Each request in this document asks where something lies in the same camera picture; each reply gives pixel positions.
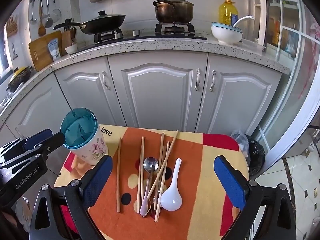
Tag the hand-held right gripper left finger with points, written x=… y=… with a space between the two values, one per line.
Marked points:
x=100 y=177

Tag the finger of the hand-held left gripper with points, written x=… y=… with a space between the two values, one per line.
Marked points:
x=35 y=140
x=53 y=140

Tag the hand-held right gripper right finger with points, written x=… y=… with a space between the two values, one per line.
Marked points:
x=230 y=180

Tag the wooden chopstick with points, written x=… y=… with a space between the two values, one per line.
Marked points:
x=119 y=175
x=162 y=190
x=139 y=185
x=172 y=145
x=161 y=150

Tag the floral utensil cup teal rim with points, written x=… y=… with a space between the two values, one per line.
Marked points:
x=87 y=145

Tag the white ceramic spoon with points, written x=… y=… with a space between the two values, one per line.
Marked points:
x=171 y=196

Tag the person's left hand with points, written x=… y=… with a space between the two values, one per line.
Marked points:
x=23 y=212

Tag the white cabinet door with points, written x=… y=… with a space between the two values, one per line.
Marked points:
x=37 y=110
x=160 y=92
x=240 y=100
x=85 y=97

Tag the orange yellow printed blanket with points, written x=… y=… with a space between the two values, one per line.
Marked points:
x=200 y=170

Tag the black trash bag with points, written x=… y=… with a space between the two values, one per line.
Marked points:
x=256 y=157

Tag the clear plastic bag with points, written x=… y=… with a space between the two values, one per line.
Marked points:
x=239 y=140

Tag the yellow black casserole pot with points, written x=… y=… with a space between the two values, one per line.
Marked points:
x=20 y=76

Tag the wooden cutting board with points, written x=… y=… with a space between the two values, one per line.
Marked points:
x=40 y=55

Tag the hanging peeler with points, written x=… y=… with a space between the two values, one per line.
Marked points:
x=14 y=53

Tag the white blue packet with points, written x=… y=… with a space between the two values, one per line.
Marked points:
x=54 y=50

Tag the wooden knife block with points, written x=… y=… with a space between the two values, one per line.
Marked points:
x=67 y=38

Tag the hanging wooden spatula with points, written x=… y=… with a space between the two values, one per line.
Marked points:
x=41 y=30

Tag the hanging slotted spatula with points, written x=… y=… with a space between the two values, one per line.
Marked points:
x=48 y=23

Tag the hanging metal ladle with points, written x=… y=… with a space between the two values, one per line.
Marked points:
x=33 y=20

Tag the black wok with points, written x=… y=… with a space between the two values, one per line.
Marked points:
x=100 y=28

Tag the flowered glass sliding door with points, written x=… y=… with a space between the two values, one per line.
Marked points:
x=307 y=85

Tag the glass wok lid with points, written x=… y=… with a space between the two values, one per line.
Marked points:
x=105 y=18

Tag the black gas stove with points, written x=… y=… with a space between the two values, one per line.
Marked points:
x=140 y=38

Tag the clear plastic tray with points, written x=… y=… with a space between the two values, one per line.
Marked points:
x=252 y=46

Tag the speckled stone countertop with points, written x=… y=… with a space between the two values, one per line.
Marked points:
x=155 y=47

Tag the large white bowl blue rim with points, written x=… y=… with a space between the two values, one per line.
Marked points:
x=226 y=36

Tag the white grid glass cabinet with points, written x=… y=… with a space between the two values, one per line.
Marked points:
x=285 y=40

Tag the white ladle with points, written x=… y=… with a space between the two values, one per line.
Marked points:
x=243 y=19

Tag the yellow cooking oil bottle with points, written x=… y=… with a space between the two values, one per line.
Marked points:
x=226 y=12

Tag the dark stock pot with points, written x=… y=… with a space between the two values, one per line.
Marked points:
x=175 y=13

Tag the stock pot lid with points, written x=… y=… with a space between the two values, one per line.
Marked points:
x=173 y=1

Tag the bamboo wall rack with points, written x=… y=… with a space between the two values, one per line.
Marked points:
x=12 y=26

